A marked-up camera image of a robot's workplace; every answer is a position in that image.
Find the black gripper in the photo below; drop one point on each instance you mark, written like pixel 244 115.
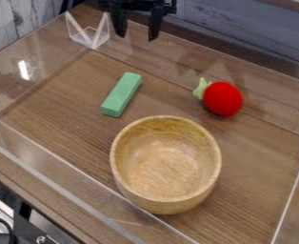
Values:
pixel 155 7

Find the clear acrylic corner bracket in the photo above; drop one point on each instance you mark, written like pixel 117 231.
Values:
pixel 89 37

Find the clear acrylic tray wall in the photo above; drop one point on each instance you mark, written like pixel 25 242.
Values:
pixel 54 164

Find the green rectangular block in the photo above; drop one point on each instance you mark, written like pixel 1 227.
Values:
pixel 121 94

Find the wooden bowl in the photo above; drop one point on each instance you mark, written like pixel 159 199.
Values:
pixel 165 162

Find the black table clamp base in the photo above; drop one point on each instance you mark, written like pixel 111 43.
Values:
pixel 23 232

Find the red strawberry toy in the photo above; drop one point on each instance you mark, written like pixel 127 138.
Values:
pixel 219 96

